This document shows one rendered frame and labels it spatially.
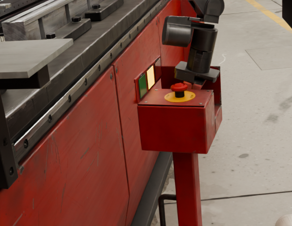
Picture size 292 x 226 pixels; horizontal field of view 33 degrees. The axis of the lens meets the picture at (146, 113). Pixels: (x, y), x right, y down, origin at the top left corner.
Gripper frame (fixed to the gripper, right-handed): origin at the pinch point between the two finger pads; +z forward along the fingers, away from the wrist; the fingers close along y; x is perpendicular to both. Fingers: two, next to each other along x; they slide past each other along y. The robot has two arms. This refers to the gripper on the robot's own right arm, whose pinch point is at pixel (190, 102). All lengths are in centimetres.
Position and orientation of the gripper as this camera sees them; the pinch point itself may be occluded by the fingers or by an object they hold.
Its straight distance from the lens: 126.2
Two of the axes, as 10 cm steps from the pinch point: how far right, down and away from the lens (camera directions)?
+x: -3.0, 3.5, -8.8
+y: -9.4, -2.6, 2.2
